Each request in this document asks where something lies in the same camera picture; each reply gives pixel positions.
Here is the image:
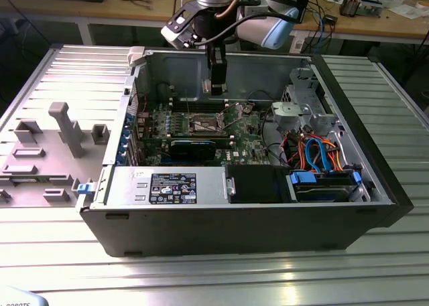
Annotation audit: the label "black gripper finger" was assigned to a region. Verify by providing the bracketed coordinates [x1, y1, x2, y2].
[206, 45, 229, 96]

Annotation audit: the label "silver CPU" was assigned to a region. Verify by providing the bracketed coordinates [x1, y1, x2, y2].
[202, 79, 229, 94]

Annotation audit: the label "black RAM slot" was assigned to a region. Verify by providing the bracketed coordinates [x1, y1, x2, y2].
[170, 98, 229, 106]
[170, 104, 229, 113]

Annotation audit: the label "black CPU socket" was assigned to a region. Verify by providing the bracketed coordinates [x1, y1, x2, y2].
[188, 111, 226, 135]

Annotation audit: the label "black drive bay cover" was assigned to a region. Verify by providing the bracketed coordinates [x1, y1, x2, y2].
[225, 165, 291, 205]

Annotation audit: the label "black case fan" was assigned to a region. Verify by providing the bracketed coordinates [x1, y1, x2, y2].
[156, 81, 177, 102]

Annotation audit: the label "green motherboard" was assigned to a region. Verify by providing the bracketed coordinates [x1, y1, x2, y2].
[133, 100, 272, 168]

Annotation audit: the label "beige case latch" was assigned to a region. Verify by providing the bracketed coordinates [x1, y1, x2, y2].
[128, 46, 145, 66]

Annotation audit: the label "black graphics card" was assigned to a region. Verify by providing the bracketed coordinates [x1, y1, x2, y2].
[169, 139, 217, 161]

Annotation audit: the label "silver metal drive cage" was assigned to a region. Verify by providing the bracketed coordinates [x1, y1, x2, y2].
[271, 66, 338, 133]

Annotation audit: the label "small black tower box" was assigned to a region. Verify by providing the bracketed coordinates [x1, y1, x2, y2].
[294, 0, 313, 24]

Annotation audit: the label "silver power supply with label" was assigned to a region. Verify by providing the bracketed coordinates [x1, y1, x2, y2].
[112, 167, 227, 206]

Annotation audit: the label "blue card retainer strip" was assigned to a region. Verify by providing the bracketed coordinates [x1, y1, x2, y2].
[115, 113, 135, 166]

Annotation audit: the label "wooden workbench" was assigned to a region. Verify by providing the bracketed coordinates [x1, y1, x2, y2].
[0, 0, 429, 46]

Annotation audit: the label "metal heat sink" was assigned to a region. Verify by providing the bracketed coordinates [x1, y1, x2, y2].
[339, 0, 362, 18]

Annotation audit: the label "hard disk in blue carrier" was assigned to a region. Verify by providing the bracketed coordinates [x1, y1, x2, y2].
[286, 171, 363, 203]

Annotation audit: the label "grey parts rack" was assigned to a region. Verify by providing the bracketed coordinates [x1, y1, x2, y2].
[0, 101, 113, 209]

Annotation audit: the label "open black PC case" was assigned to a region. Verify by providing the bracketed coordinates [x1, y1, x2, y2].
[75, 46, 414, 258]

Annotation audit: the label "grey metal device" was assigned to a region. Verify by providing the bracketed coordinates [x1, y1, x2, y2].
[359, 0, 383, 19]

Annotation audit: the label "blue case clip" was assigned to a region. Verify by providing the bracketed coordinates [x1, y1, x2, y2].
[76, 182, 97, 196]

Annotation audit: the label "white papers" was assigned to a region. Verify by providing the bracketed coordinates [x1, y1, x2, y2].
[385, 3, 427, 19]

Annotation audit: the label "white device with print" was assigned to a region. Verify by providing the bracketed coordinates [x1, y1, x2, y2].
[0, 285, 50, 306]

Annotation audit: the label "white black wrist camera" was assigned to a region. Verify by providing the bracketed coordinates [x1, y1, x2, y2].
[160, 3, 202, 49]

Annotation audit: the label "black camera cable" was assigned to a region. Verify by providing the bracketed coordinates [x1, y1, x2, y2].
[192, 13, 296, 48]

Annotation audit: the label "black wire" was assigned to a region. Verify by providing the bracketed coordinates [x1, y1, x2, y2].
[259, 106, 289, 166]

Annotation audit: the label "orange wire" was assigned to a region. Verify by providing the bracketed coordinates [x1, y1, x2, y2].
[326, 145, 346, 172]
[288, 135, 308, 169]

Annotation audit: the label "blue wire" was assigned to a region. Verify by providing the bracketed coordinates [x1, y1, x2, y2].
[304, 135, 332, 175]

